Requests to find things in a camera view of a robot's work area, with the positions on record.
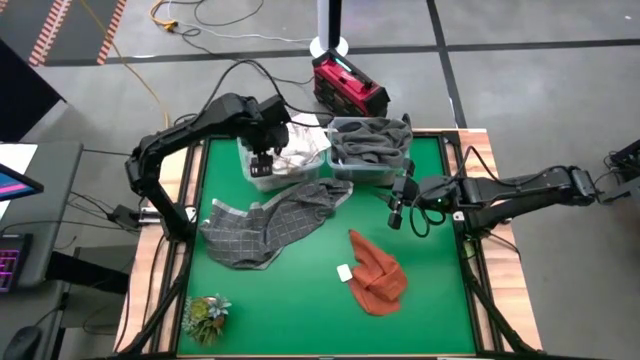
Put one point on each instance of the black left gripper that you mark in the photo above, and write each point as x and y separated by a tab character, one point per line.
272	125

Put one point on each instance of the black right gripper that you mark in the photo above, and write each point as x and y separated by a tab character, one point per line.
406	192

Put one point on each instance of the grey checked towel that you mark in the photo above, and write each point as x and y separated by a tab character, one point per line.
265	225

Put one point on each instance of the dark grey waffle towel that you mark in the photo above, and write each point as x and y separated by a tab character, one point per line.
370	142

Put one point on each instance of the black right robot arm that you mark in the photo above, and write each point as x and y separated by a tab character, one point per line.
525	187

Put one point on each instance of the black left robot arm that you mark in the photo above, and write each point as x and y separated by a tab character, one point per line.
165	145

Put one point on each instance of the clear plastic bin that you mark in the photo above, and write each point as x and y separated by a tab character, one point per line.
360	175
270	184

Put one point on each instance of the orange towel with white label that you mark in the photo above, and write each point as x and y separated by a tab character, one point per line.
377	280

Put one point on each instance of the red and black tool box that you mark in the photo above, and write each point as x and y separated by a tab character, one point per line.
350	87

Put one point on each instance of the black power adapter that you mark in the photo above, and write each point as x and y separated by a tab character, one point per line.
125	216

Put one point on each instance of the white and black floor stand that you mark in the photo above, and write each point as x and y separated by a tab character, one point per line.
329	25

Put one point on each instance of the artificial succulent plant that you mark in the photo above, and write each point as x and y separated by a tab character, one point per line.
205	320

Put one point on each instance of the grey desk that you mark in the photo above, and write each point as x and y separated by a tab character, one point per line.
55	200

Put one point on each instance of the dark mat with orange stripes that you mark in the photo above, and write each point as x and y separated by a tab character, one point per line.
75	25

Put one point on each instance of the white paper sheet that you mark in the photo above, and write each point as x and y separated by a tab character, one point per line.
15	152

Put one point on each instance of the black panel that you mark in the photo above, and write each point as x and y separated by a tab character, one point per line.
25	95

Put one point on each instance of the computer monitor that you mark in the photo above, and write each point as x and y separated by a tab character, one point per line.
15	185

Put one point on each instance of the backlit keyboard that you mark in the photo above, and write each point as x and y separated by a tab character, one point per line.
12	260

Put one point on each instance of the black computer mouse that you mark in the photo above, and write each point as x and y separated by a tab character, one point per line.
22	345

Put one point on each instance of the black table frame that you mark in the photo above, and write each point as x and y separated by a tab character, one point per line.
196	250

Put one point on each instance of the black frame strut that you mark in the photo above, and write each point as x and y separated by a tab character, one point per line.
492	310
160	305

